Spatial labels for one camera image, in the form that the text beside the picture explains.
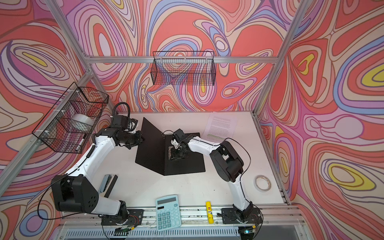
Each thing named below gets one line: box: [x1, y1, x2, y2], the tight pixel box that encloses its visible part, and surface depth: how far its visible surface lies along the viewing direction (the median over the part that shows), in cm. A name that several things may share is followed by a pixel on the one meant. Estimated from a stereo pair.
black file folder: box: [135, 117, 206, 176], surface depth 93 cm
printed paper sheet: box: [201, 111, 238, 144], surface depth 114 cm
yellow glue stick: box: [206, 201, 214, 224], surface depth 75 cm
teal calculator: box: [155, 194, 182, 232], surface depth 75 cm
